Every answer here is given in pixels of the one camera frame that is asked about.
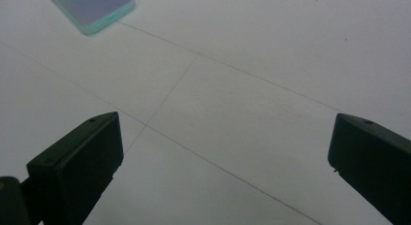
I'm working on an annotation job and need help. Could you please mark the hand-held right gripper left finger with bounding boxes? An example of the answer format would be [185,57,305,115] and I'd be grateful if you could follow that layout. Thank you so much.
[26,111,125,225]

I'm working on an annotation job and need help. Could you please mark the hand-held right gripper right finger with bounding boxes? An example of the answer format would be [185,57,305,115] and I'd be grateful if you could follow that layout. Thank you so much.
[327,112,411,225]

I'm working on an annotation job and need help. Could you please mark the translucent phone case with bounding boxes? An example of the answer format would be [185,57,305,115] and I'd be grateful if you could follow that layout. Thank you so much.
[44,0,137,37]

